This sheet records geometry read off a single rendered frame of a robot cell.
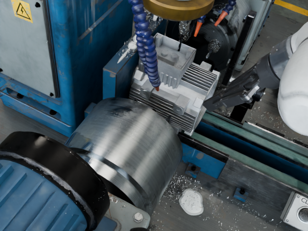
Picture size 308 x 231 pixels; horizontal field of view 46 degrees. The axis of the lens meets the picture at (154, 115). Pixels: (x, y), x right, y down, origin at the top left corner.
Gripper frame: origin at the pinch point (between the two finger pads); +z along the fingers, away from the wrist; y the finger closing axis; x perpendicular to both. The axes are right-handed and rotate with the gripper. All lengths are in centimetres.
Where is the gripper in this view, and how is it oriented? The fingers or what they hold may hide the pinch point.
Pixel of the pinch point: (216, 101)
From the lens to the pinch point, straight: 92.2
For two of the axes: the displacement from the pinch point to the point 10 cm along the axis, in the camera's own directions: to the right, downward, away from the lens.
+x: 7.1, 6.7, 2.1
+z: -5.4, 3.4, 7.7
